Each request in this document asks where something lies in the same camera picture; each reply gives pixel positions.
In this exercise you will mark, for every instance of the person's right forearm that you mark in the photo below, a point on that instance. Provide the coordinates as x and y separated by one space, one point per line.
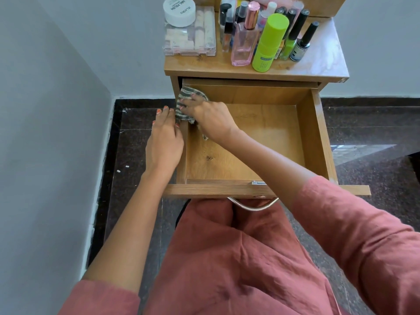
269 167

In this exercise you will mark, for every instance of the clear box of beige tubes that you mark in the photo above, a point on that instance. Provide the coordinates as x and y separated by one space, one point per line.
183 42

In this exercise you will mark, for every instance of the black furniture base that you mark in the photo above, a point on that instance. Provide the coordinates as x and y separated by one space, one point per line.
415 164

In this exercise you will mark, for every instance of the pink tube white cap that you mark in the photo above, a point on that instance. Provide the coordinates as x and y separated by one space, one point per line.
282 0

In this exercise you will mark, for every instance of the yellow nail polish bottle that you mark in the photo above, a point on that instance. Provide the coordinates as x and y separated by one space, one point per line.
279 54

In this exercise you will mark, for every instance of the person's right pink sleeve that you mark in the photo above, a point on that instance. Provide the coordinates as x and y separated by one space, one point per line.
361 246

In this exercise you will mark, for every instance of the person's pink sleeve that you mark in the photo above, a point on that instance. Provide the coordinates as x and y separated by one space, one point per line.
361 246
101 298

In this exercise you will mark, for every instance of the green striped cloth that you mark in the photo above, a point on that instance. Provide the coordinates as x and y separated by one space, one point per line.
188 93

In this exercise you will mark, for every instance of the pink perfume bottle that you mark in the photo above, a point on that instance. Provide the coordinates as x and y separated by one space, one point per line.
242 49

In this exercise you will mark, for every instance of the lime green bottle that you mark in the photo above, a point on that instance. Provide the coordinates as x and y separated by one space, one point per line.
267 49

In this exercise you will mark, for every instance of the person's left forearm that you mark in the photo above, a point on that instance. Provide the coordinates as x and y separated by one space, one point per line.
131 232

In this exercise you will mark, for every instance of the white label nail polish bottle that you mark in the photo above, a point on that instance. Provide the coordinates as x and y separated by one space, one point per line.
298 54

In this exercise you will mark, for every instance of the person's left pink sleeve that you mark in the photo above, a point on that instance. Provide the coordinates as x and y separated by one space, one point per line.
101 298

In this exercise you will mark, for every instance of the wooden dressing table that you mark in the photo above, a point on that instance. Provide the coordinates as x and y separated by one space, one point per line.
321 59

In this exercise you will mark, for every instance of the white round jar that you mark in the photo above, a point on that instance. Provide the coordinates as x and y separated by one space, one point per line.
179 11

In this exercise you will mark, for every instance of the person's legs pink trousers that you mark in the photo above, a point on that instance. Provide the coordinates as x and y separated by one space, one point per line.
229 265

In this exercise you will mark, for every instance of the person's right hand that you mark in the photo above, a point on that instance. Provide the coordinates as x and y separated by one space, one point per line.
213 121

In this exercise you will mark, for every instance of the wooden drawer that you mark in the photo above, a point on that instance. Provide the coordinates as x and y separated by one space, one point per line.
318 137

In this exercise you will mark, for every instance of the cluster of small cosmetic bottles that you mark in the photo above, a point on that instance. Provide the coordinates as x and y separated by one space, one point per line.
225 9

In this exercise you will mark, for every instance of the green nail polish bottle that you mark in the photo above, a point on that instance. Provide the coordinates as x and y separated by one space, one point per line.
288 52

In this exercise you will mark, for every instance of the person's left hand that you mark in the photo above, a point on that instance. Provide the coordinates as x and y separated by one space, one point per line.
164 147

